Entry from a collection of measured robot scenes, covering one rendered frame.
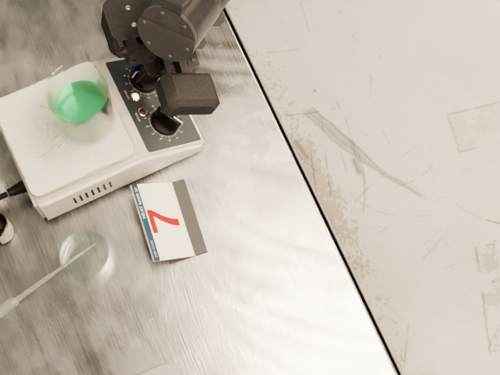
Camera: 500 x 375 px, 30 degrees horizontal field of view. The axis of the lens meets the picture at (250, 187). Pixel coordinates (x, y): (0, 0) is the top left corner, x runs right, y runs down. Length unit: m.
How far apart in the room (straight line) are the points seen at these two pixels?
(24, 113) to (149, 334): 0.27
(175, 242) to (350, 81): 0.29
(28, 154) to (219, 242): 0.23
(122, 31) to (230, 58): 0.23
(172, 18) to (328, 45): 0.34
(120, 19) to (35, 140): 0.17
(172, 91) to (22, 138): 0.18
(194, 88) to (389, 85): 0.28
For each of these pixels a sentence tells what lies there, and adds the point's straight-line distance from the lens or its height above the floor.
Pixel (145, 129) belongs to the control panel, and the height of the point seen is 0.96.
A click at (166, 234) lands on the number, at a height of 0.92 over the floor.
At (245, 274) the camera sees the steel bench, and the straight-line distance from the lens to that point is 1.05.
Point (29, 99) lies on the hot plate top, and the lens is 1.03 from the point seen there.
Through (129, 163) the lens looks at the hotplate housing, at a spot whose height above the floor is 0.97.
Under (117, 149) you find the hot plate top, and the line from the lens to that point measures 1.00.
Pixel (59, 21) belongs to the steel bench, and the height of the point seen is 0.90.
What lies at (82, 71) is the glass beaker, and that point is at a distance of 0.97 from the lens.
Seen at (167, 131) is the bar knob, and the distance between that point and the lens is 1.04.
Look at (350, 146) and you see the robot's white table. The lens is 1.10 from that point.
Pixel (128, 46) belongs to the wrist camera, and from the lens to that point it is 0.92.
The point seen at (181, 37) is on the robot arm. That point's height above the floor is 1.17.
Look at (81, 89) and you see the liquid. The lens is 0.99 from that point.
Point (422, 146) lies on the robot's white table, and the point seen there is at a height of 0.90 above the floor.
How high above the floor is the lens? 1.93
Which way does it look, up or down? 74 degrees down
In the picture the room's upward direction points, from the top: 7 degrees clockwise
